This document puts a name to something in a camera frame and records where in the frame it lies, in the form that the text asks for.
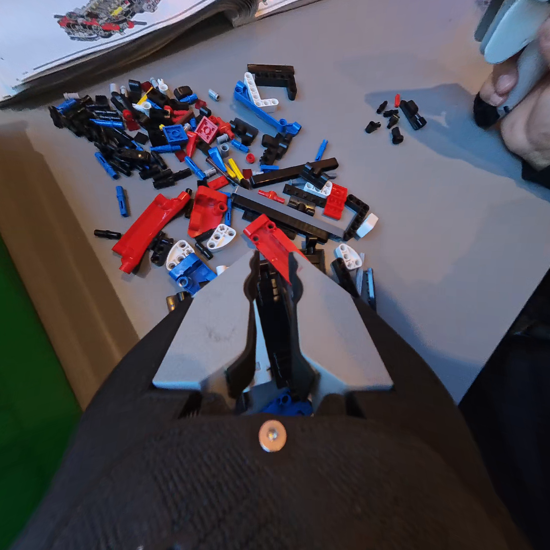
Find grey desk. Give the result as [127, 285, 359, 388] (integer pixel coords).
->
[0, 0, 550, 409]

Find open instruction booklet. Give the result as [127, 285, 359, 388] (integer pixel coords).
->
[0, 0, 321, 101]

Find pile of toy bricks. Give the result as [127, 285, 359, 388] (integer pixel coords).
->
[47, 64, 380, 417]

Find person's dark trousers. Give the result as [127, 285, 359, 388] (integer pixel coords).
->
[457, 266, 550, 550]

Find green plastic bin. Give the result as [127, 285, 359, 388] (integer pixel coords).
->
[0, 234, 82, 550]

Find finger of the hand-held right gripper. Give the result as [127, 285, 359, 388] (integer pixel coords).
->
[475, 0, 503, 41]
[480, 0, 550, 65]

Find red angled panel brick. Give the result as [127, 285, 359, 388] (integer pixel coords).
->
[243, 214, 308, 286]

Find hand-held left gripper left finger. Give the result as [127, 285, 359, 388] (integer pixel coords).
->
[152, 249, 260, 398]

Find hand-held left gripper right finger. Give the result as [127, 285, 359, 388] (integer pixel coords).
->
[288, 253, 394, 398]

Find person's right hand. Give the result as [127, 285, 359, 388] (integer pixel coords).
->
[477, 26, 550, 170]

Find black connector brick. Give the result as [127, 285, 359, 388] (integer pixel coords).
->
[400, 100, 427, 130]

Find person's right forearm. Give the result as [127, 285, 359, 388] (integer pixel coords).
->
[520, 157, 550, 190]

